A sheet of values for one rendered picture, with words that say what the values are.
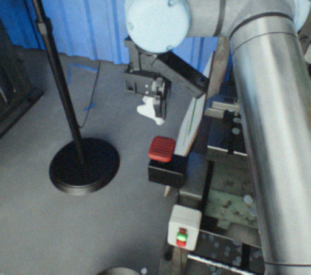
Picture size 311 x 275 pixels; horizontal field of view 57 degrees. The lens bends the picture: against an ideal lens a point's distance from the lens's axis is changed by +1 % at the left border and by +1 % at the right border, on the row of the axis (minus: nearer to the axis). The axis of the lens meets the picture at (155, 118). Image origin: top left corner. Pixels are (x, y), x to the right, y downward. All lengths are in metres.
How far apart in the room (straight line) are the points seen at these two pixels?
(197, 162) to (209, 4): 0.55
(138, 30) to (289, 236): 0.25
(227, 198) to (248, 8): 0.55
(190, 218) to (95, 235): 0.76
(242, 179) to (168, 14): 0.58
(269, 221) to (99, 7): 2.02
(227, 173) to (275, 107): 0.54
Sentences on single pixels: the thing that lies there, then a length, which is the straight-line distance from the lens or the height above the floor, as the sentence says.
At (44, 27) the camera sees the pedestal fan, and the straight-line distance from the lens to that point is 1.11.
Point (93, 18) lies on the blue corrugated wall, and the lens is 2.25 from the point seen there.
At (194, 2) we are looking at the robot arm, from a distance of 0.35.
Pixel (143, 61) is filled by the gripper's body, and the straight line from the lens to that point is 0.54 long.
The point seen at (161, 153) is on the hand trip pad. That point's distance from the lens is 0.69.
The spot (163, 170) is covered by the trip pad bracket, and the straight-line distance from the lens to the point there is 0.73.
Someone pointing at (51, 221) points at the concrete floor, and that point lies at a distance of 1.52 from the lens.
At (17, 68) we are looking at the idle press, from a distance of 2.04.
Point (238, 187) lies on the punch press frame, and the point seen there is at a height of 0.64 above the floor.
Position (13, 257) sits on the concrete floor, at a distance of 1.51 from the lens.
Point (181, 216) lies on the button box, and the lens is 0.75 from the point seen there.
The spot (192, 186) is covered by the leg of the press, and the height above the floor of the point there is 0.64.
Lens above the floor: 1.30
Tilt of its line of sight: 44 degrees down
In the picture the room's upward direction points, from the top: straight up
